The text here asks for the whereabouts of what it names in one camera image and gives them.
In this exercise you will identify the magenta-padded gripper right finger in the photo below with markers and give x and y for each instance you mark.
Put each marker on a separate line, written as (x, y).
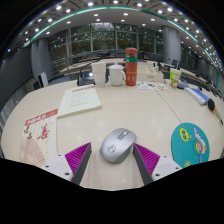
(148, 158)

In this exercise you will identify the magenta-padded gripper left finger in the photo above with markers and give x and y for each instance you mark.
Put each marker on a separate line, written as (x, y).
(77, 156)

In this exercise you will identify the silver computer mouse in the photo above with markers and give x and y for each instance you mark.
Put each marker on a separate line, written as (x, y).
(116, 146)

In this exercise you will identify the round teal cartoon mouse pad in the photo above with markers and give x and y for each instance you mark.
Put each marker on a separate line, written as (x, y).
(186, 146)

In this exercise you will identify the red and white printed brochure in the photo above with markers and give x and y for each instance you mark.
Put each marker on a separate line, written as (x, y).
(38, 136)

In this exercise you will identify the white booklet with red title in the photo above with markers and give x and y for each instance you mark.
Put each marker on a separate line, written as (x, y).
(79, 100)

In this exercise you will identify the colourful printed leaflet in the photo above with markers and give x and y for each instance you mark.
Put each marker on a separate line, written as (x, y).
(151, 86)

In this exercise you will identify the black desk microphone unit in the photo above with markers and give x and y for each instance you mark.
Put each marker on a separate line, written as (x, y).
(86, 79)

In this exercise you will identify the blue and white folder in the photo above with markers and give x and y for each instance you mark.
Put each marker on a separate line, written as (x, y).
(198, 95)

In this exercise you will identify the grey desk microphone unit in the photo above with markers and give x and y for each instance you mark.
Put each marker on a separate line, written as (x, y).
(183, 84)

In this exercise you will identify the green and white paper cup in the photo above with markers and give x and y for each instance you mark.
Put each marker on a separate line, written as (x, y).
(174, 78)

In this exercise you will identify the grey boxy monitor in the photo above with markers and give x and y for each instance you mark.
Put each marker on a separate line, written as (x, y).
(33, 85)

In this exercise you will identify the white leaning board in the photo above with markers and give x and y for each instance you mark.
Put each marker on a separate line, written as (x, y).
(44, 79)

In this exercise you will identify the white paper cup stack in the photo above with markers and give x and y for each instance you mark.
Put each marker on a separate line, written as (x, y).
(99, 75)

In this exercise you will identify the white lidded ceramic mug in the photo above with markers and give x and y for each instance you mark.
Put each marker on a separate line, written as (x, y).
(115, 76)

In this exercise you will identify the red thermos bottle green band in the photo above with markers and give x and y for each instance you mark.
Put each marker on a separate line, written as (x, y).
(131, 70)

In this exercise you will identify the long curved conference table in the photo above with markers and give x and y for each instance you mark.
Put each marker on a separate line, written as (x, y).
(80, 66)

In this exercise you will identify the dark office chairs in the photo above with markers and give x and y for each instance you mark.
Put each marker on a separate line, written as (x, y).
(151, 56)

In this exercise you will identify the ceiling lights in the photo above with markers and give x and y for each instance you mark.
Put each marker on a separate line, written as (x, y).
(90, 4)

